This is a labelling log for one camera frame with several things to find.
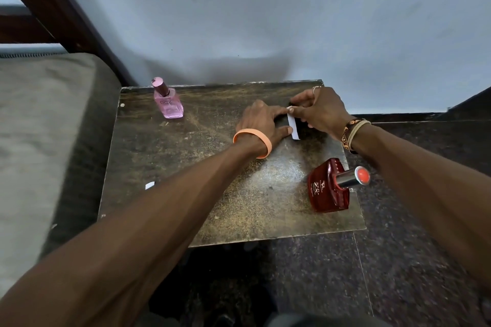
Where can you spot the person's right hand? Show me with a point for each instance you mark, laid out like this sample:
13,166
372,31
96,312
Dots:
326,112

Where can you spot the person's left hand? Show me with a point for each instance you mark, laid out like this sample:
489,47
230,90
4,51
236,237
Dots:
261,119

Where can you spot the person's left thumb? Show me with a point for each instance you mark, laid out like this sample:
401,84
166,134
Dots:
283,133

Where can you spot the person's right thumb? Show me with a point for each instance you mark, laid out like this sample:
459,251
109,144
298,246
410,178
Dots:
298,110

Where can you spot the white paper strip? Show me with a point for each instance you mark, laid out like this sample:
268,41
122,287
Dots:
295,130

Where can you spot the person's left forearm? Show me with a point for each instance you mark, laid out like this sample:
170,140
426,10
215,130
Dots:
134,231

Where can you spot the person's right forearm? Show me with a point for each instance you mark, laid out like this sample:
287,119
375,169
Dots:
429,188

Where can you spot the orange rubber wristband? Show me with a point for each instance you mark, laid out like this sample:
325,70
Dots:
266,142

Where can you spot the red perfume bottle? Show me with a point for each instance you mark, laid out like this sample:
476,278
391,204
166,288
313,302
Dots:
328,188

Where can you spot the pink perfume bottle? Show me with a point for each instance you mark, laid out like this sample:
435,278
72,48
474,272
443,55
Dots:
168,105

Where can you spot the small white paper scrap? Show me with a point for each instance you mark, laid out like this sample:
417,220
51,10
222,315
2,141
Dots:
149,185

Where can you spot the person's dark trousers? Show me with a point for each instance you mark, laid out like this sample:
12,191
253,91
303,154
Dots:
326,321

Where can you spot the grey mattress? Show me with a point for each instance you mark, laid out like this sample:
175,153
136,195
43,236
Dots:
42,146

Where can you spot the dark wooden bed frame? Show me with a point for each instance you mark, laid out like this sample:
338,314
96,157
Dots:
61,12

